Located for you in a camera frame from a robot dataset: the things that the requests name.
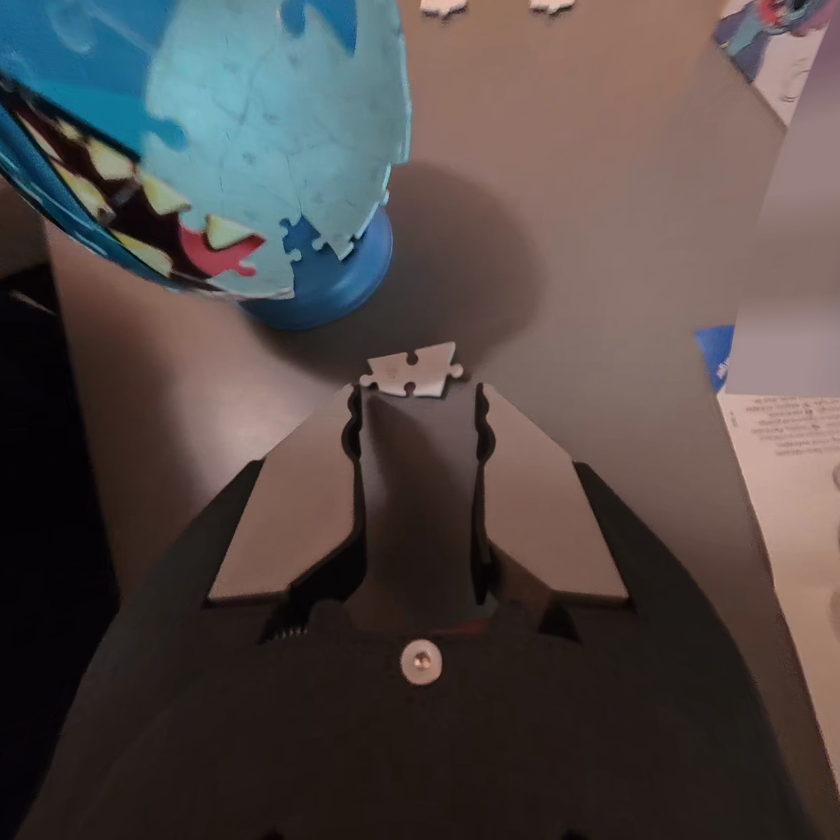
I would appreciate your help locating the cartoon puzzle box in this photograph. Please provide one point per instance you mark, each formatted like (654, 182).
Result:
(745, 39)

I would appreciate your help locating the folded instruction leaflet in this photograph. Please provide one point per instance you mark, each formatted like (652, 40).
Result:
(774, 499)

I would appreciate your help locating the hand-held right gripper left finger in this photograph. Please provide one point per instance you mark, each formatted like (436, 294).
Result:
(302, 518)

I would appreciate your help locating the person's dark clothing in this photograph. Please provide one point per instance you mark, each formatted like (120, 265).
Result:
(46, 525)

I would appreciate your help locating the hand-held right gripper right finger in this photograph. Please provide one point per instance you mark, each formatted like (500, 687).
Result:
(544, 518)

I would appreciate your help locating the blue puzzle ball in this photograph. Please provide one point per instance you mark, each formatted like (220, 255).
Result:
(262, 131)

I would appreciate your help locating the blue round ball stand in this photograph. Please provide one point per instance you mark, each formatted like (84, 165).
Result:
(328, 295)

